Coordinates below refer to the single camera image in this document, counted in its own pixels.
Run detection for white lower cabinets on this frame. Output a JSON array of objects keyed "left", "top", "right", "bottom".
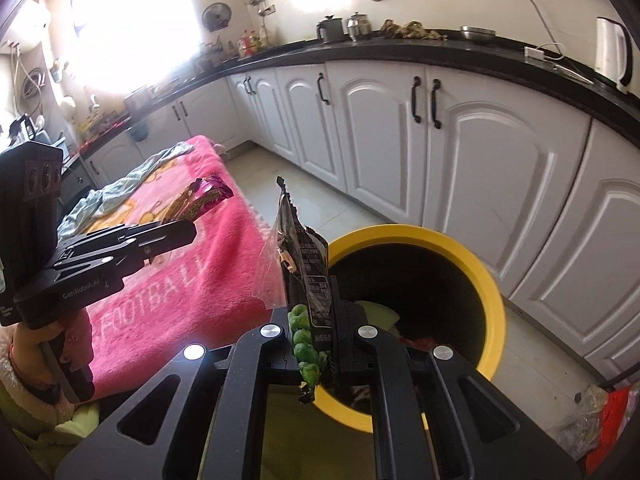
[{"left": 87, "top": 61, "right": 639, "bottom": 377}]

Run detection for purple snack wrapper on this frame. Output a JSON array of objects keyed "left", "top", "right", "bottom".
[{"left": 160, "top": 174, "right": 233, "bottom": 223}]

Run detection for person's left hand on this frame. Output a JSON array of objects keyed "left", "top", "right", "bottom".
[{"left": 10, "top": 309, "right": 93, "bottom": 390}]

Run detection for light blue cloth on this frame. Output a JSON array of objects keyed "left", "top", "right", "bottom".
[{"left": 56, "top": 141, "right": 194, "bottom": 242}]

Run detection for pink fleece blanket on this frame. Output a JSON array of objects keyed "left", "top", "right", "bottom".
[{"left": 86, "top": 136, "right": 270, "bottom": 399}]

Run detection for black power cable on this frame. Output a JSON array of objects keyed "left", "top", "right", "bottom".
[{"left": 504, "top": 0, "right": 594, "bottom": 86}]

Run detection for dark green snack packet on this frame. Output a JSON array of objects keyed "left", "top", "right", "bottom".
[{"left": 253, "top": 176, "right": 332, "bottom": 404}]

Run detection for red crinkled wrapper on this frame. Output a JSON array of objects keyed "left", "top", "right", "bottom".
[{"left": 399, "top": 337, "right": 437, "bottom": 352}]

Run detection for yellow green sponge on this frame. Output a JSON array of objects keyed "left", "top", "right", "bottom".
[{"left": 357, "top": 300, "right": 400, "bottom": 337}]

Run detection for steel stock pot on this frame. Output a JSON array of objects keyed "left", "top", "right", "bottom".
[{"left": 124, "top": 87, "right": 153, "bottom": 118}]

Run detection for steel kettle pot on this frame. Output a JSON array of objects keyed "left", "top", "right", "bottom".
[{"left": 347, "top": 12, "right": 373, "bottom": 42}]

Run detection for dark teapot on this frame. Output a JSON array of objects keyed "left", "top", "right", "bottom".
[{"left": 316, "top": 15, "right": 345, "bottom": 44}]

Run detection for white electric kettle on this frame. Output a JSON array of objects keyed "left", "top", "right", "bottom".
[{"left": 594, "top": 16, "right": 634, "bottom": 93}]

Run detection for black countertop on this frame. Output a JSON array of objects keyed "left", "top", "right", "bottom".
[{"left": 77, "top": 38, "right": 639, "bottom": 155}]

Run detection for steel bowl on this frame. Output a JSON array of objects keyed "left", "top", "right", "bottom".
[{"left": 460, "top": 26, "right": 497, "bottom": 44}]

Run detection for small wall fan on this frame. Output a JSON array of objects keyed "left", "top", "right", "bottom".
[{"left": 201, "top": 2, "right": 232, "bottom": 32}]

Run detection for green cushion seat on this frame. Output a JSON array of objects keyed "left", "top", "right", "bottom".
[{"left": 1, "top": 384, "right": 375, "bottom": 479}]

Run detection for ginger pile on counter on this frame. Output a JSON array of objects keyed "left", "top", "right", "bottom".
[{"left": 380, "top": 20, "right": 447, "bottom": 41}]

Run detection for red plastic bag on floor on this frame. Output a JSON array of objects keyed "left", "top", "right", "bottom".
[{"left": 548, "top": 382, "right": 639, "bottom": 477}]

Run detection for yellow rimmed trash bin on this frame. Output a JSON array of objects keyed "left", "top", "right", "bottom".
[{"left": 311, "top": 224, "right": 508, "bottom": 435}]

